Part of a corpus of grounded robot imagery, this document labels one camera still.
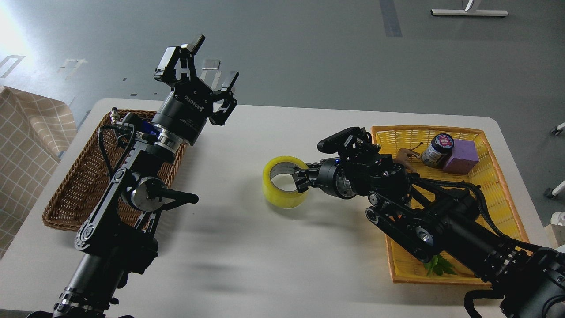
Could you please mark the yellow plastic basket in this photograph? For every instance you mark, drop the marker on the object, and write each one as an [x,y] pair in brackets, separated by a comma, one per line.
[403,267]

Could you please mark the white stand base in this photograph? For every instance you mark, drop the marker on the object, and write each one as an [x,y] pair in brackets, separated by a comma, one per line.
[470,9]

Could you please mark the beige checkered cloth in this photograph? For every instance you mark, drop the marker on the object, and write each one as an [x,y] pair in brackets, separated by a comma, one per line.
[34,132]

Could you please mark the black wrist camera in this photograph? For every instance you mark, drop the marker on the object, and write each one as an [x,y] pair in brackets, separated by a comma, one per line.
[338,141]
[143,129]

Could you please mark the brown wicker basket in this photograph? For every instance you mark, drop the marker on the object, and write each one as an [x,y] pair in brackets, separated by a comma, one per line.
[87,179]

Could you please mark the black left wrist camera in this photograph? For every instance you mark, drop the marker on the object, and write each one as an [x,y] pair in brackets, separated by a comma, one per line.
[143,129]

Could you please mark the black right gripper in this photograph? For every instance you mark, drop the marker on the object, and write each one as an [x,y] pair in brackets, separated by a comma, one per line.
[327,175]

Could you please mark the brown toy animal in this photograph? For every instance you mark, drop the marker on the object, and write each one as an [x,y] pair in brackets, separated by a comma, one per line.
[404,154]

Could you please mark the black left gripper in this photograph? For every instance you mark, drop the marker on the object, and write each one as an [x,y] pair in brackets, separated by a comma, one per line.
[186,109]

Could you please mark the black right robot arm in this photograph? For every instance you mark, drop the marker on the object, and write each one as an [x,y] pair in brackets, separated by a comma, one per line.
[427,216]

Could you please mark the purple foam block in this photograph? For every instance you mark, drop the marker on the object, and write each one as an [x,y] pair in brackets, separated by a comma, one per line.
[463,158]

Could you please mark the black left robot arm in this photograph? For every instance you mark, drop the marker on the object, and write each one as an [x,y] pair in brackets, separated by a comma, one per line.
[118,237]

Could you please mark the small dark jar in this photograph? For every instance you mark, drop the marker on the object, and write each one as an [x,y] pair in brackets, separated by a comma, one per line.
[441,146]

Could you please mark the yellow tape roll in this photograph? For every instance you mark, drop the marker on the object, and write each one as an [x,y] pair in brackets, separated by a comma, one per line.
[275,195]

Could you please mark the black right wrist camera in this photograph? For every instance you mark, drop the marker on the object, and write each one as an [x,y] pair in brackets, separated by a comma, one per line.
[338,141]

